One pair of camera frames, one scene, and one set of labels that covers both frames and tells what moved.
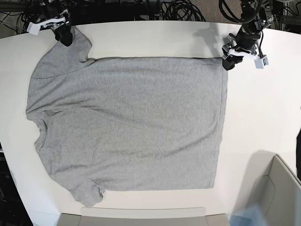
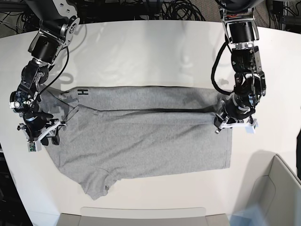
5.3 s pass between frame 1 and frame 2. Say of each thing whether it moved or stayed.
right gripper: moved
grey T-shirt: moved
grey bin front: stayed
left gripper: moved
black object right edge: stayed
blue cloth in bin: stayed
